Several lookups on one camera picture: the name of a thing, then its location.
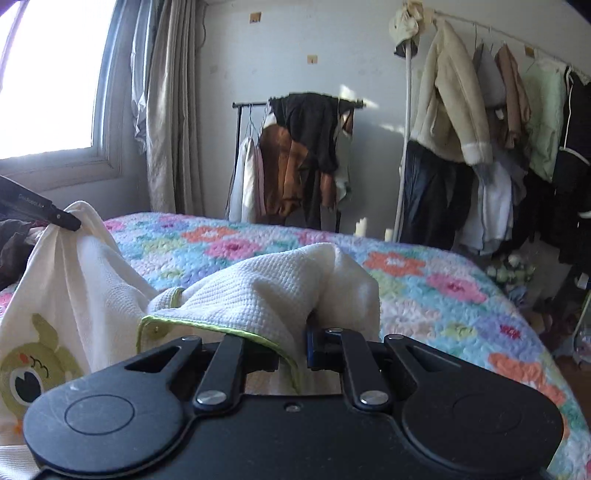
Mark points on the dark brown garment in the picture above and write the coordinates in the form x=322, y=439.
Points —
x=17, y=241

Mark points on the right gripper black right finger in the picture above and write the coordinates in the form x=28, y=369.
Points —
x=450, y=413

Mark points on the brown jacket hanging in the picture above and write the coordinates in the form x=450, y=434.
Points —
x=291, y=180

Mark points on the floral quilted bedspread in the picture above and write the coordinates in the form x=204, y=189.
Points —
x=443, y=300

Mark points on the cream fleece jacket hanging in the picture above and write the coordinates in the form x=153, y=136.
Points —
x=451, y=119

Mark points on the black clothes rack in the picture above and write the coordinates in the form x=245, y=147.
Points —
x=239, y=107

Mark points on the black garment on rack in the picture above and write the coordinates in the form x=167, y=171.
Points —
x=311, y=119

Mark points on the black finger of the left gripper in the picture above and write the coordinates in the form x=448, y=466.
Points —
x=18, y=202

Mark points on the light green hanging garment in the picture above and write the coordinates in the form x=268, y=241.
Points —
x=546, y=90

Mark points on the white clothes rack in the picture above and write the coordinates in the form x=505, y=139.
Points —
x=407, y=26

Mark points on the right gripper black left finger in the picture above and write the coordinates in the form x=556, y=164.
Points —
x=131, y=414

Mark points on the dark navy hanging garment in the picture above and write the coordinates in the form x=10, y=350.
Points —
x=437, y=198

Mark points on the beige curtain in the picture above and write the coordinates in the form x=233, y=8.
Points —
x=164, y=98

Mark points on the white waffle baby garment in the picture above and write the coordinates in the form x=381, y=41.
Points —
x=94, y=297

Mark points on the window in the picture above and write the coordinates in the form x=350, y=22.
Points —
x=55, y=65

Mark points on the black hanging jacket white stripe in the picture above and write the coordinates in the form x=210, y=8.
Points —
x=571, y=176

